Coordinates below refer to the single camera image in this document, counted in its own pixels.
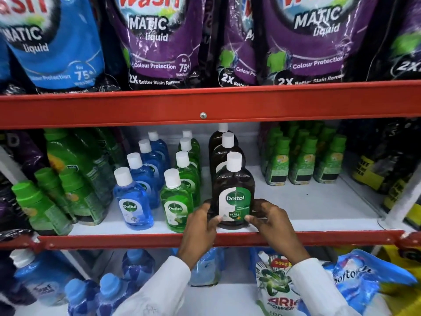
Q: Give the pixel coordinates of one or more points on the white shelf board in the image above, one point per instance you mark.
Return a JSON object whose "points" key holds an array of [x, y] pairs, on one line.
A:
{"points": [[312, 204]]}

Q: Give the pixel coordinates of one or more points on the narrow red shelf rail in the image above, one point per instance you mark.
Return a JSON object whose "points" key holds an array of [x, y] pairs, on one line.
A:
{"points": [[131, 241]]}

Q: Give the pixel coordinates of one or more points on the blue liquid detergent pouch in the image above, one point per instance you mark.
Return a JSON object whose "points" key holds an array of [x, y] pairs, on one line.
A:
{"points": [[56, 46]]}

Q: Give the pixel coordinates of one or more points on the white green detergent powder bag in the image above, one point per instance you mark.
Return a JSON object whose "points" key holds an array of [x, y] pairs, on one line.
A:
{"points": [[276, 289]]}

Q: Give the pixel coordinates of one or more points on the blue cap softener bottle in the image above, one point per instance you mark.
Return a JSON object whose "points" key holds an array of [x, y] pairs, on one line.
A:
{"points": [[80, 297], [138, 264], [113, 292]]}

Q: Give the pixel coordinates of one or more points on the large blue fabric softener bottle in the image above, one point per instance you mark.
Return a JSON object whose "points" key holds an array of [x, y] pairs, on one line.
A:
{"points": [[42, 279]]}

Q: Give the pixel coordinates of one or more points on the green disinfectant bottle white cap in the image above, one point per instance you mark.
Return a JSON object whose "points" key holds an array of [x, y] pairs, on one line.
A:
{"points": [[176, 207], [194, 143], [190, 179], [194, 154]]}

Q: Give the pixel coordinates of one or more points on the group of large green bottles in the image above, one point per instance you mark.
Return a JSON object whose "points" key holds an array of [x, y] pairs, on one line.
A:
{"points": [[75, 180]]}

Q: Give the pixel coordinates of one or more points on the purple liquid detergent pouch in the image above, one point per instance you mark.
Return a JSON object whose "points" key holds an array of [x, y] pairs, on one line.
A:
{"points": [[238, 52], [401, 46], [312, 39], [158, 46]]}

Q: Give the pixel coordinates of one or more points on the blue disinfectant bottle white cap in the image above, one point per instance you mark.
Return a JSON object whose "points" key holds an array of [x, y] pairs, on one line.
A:
{"points": [[161, 148], [133, 204], [154, 159], [144, 177]]}

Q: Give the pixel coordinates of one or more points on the person's right thumb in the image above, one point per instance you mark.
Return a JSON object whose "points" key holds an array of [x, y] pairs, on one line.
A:
{"points": [[252, 221]]}

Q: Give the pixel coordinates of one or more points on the wide red shelf rail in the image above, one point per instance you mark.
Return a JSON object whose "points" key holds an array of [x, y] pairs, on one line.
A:
{"points": [[263, 103]]}

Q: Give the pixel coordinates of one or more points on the group of small green bottles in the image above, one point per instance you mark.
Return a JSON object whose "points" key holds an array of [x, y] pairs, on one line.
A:
{"points": [[302, 161]]}

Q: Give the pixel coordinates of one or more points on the brown disinfectant bottle white cap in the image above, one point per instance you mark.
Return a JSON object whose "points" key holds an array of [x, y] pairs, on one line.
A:
{"points": [[215, 136], [223, 157], [233, 184]]}

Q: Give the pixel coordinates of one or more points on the white shelf bracket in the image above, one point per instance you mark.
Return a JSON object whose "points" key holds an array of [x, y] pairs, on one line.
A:
{"points": [[403, 202]]}

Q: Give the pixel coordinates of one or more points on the person's left forearm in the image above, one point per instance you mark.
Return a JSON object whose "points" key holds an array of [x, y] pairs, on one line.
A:
{"points": [[158, 289]]}

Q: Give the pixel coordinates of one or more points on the person's right hand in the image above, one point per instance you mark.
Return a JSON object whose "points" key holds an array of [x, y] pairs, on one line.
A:
{"points": [[278, 233]]}

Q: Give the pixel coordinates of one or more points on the yellow pouch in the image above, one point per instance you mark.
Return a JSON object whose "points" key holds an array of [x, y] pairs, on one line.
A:
{"points": [[404, 292]]}

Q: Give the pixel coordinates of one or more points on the person's right forearm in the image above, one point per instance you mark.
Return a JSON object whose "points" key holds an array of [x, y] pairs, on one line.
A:
{"points": [[319, 289]]}

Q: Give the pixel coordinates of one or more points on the blue fabric softener pouch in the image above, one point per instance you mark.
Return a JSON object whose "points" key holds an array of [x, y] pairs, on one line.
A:
{"points": [[361, 279]]}

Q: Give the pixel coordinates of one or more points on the person's left thumb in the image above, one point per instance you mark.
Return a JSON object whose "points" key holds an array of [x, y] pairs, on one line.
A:
{"points": [[215, 221]]}

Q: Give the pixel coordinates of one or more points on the black and yellow pouches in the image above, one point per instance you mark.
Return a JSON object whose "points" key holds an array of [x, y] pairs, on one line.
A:
{"points": [[384, 161]]}

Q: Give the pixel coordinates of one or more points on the light blue refill pouch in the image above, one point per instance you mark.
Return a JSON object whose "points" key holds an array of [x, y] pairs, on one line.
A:
{"points": [[205, 269]]}

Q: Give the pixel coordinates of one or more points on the person's left hand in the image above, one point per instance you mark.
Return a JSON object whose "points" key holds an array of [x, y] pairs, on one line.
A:
{"points": [[197, 233]]}

